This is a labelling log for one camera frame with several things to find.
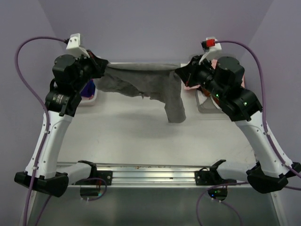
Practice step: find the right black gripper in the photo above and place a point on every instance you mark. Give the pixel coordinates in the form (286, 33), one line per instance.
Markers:
(189, 72)

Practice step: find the white plastic basket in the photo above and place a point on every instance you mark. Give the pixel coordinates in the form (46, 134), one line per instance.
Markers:
(89, 102)

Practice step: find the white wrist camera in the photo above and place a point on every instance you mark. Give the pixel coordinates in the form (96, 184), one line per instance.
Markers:
(75, 47)
(211, 49)

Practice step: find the aluminium mounting rail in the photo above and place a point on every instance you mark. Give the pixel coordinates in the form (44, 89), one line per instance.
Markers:
(147, 176)

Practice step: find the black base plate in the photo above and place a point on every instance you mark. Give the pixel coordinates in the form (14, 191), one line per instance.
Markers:
(210, 177)
(101, 178)

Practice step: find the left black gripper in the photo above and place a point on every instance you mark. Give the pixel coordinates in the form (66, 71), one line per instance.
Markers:
(98, 64)

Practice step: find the white cloth in bin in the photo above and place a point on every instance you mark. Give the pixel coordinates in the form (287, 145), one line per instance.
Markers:
(202, 98)

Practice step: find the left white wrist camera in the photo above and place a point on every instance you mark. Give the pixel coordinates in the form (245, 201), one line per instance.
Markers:
(75, 47)

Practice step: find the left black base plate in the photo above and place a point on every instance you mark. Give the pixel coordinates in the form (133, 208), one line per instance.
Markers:
(101, 178)

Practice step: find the purple rolled towel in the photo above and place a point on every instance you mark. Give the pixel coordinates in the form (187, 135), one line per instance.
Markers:
(89, 90)

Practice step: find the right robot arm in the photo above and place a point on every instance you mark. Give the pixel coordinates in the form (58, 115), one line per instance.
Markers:
(273, 168)

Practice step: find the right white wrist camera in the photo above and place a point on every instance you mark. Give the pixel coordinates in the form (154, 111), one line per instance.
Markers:
(211, 49)

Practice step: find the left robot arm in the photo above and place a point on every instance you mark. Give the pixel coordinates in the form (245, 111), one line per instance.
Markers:
(71, 75)

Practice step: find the grey towel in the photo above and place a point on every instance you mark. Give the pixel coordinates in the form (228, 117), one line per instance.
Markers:
(153, 80)

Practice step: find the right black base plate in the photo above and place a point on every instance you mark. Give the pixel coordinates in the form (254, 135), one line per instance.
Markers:
(210, 177)

